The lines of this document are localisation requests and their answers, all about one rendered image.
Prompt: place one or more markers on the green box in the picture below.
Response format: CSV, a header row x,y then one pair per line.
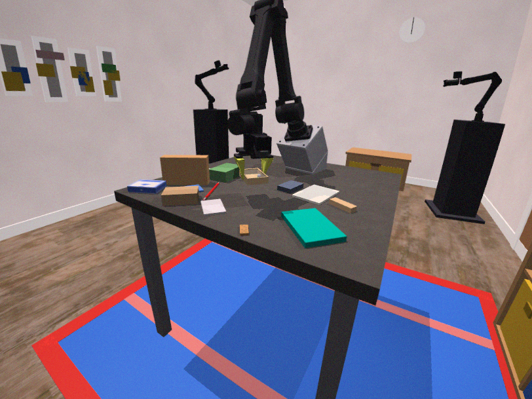
x,y
224,173

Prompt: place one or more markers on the brown rectangular box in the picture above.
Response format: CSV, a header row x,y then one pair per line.
x,y
185,169

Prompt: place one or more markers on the tan rectangular box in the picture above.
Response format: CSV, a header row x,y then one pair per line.
x,y
180,195

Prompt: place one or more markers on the wooden ball-in-hole puzzle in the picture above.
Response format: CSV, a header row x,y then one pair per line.
x,y
254,176

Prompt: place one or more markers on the tan rectangular wooden block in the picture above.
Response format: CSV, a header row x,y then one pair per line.
x,y
350,208

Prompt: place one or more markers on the white rectangular card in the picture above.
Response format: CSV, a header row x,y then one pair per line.
x,y
212,207

